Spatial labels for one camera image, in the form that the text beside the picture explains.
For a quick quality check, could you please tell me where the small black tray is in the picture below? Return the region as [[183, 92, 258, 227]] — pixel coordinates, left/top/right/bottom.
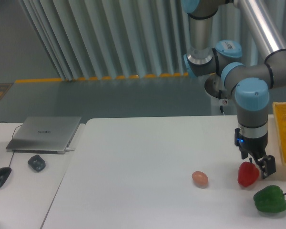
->
[[28, 155, 46, 172]]

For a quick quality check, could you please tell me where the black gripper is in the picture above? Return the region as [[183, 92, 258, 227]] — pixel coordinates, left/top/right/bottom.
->
[[234, 128, 276, 179]]

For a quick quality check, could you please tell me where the black mouse cable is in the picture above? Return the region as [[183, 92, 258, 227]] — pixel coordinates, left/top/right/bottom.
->
[[0, 121, 23, 169]]

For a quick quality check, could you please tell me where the green bell pepper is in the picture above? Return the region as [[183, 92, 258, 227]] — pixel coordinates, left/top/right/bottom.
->
[[253, 185, 286, 213]]

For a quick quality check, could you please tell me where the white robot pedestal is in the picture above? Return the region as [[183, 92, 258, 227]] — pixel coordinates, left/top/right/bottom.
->
[[204, 73, 236, 115]]

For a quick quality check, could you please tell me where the silver laptop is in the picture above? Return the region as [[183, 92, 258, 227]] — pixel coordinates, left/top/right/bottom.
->
[[6, 116, 81, 154]]

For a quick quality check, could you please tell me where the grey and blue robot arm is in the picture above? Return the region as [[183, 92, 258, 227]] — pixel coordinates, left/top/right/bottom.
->
[[182, 0, 286, 178]]

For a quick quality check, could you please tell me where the brown egg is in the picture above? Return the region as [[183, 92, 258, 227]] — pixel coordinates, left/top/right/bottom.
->
[[192, 171, 209, 188]]

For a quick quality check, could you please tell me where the black computer mouse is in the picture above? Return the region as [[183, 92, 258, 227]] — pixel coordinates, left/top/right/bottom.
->
[[0, 167, 12, 188]]

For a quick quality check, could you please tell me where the red bell pepper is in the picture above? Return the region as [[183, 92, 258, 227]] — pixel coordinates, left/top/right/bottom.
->
[[237, 157, 259, 187]]

